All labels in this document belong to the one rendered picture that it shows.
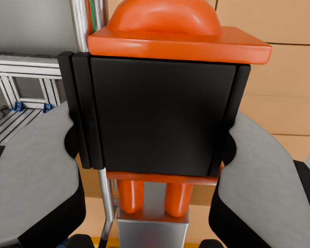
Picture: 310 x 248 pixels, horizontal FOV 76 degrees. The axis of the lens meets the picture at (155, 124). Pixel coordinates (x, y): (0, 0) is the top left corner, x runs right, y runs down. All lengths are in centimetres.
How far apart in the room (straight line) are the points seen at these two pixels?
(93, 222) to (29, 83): 108
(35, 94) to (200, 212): 123
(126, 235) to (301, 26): 85
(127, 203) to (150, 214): 2
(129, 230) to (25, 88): 132
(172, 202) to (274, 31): 77
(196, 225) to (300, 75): 72
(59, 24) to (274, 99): 124
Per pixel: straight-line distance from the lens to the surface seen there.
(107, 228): 23
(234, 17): 81
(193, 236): 52
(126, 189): 16
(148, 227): 19
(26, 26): 155
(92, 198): 43
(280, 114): 104
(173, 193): 16
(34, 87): 142
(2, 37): 166
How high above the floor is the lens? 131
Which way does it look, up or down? 56 degrees down
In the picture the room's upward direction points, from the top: 177 degrees counter-clockwise
